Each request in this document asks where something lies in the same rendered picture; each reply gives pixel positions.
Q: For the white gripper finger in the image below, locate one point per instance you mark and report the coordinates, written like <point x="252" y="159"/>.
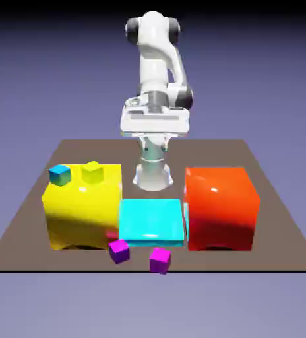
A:
<point x="143" y="145"/>
<point x="166" y="144"/>

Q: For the small magenta cube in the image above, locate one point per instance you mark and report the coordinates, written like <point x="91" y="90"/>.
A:
<point x="119" y="251"/>
<point x="160" y="260"/>

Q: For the small blue cube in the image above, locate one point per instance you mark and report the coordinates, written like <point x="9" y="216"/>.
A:
<point x="60" y="175"/>

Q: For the large cyan box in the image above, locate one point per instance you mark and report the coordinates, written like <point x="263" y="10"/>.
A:
<point x="150" y="219"/>

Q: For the large orange box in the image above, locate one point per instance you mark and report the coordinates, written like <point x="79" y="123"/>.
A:
<point x="221" y="206"/>

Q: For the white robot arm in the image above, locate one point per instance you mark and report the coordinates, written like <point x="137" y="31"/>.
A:
<point x="153" y="66"/>

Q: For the large yellow box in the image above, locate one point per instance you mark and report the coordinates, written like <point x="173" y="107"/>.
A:
<point x="81" y="208"/>

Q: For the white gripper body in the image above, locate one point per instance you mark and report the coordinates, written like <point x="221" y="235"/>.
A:
<point x="155" y="122"/>

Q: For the small yellow cube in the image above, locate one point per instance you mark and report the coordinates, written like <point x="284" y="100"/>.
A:
<point x="92" y="173"/>

